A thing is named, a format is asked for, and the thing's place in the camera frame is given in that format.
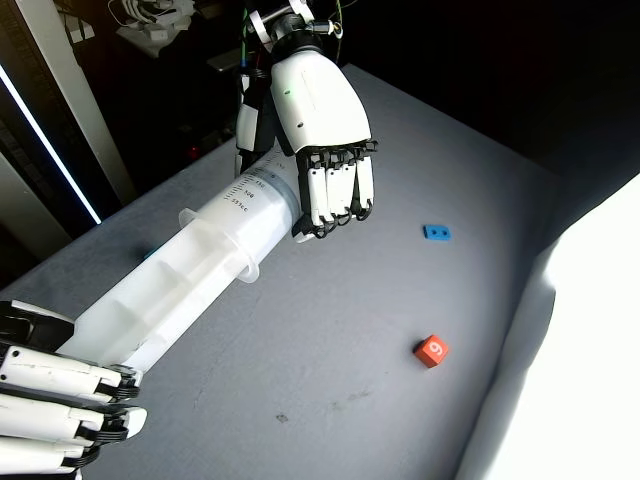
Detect white light strip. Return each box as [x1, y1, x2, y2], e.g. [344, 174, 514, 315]
[0, 64, 104, 226]

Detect green cable with white connector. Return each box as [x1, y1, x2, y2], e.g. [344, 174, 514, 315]
[238, 4, 252, 101]

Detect red number cube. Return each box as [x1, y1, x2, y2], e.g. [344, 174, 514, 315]
[413, 333, 450, 370]

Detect bright white board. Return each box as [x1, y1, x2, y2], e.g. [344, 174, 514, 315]
[452, 184, 640, 480]

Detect white clutter pile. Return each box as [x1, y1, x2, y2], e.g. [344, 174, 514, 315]
[107, 0, 196, 56]

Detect white upright post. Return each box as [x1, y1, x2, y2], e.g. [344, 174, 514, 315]
[14, 0, 139, 201]

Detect thin green cable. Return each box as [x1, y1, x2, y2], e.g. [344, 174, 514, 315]
[333, 0, 345, 64]

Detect large translucent plastic syringe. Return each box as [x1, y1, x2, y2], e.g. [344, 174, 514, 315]
[59, 152, 321, 374]

